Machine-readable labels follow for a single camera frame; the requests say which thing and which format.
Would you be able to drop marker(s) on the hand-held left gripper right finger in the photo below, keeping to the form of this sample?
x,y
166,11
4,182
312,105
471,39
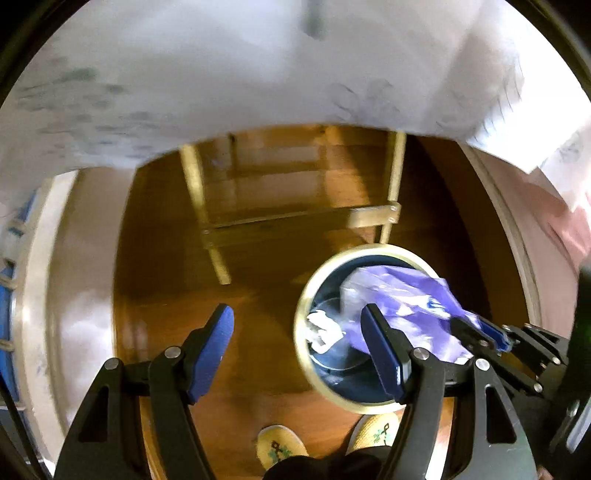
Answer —
x,y
387,362

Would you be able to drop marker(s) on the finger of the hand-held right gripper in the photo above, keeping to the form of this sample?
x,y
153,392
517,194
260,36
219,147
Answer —
x,y
496,336
475,337

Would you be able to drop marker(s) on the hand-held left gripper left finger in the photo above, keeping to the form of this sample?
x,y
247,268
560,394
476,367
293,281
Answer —
x,y
213,353

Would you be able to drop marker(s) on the round bin with cream rim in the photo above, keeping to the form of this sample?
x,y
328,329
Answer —
x,y
337,369

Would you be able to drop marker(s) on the purple plastic bag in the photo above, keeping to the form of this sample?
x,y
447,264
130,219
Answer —
x,y
401,290

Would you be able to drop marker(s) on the yellow knitted slipper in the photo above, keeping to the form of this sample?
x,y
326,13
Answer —
x,y
279,445
376,431

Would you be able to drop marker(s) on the white crumpled paper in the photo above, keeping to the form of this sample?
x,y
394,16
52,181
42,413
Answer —
x,y
323,328

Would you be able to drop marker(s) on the black pants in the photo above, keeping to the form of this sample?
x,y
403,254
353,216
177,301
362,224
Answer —
x,y
323,466

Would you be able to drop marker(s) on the blue gold-trimmed cabinet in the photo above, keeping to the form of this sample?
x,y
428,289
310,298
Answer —
x,y
10,300

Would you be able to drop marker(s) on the white tablecloth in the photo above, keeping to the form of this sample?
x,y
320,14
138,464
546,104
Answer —
x,y
231,69

